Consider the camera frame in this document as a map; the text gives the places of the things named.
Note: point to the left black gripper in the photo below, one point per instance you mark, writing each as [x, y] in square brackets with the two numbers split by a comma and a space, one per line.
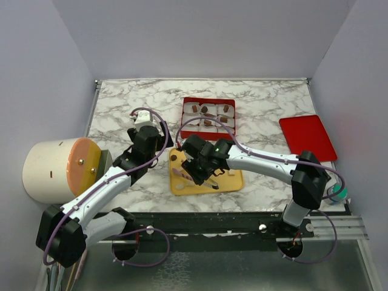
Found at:
[160, 139]

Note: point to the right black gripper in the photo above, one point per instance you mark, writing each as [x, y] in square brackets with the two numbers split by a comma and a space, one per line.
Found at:
[188, 165]

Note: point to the pink silicone tongs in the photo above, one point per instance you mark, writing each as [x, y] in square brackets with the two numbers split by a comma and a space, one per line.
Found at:
[212, 184]

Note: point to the red chocolate box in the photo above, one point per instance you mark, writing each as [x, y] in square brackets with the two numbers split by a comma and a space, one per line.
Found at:
[192, 123]

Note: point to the red box lid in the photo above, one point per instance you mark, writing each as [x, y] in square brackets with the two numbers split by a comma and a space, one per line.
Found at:
[308, 133]

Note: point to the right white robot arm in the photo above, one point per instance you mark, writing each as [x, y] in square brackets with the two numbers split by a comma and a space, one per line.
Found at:
[304, 173]

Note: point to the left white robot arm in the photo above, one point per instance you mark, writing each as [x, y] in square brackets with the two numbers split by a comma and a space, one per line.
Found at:
[65, 232]

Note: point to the white round chocolate bottom-left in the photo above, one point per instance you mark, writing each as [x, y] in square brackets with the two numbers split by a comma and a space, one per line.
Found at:
[179, 186]

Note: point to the yellow tray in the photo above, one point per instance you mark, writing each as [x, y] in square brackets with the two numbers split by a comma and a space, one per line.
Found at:
[226, 183]

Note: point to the white cylinder with orange disc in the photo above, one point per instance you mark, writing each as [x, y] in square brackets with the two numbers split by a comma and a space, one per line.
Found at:
[56, 172]

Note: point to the bottle with green cap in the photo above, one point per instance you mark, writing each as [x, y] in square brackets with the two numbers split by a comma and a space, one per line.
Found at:
[337, 199]

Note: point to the pink stick on floor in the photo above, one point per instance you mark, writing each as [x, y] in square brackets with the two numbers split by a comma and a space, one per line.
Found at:
[80, 265]

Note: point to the wooden stick on floor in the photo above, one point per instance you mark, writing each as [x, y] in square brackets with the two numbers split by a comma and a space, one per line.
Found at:
[70, 281]

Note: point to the grey sticks on floor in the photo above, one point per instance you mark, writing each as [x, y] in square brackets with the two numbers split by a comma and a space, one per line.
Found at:
[54, 275]

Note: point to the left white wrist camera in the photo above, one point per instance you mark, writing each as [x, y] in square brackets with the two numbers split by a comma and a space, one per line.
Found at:
[143, 118]

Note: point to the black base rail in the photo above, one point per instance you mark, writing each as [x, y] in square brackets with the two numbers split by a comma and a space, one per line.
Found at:
[209, 232]

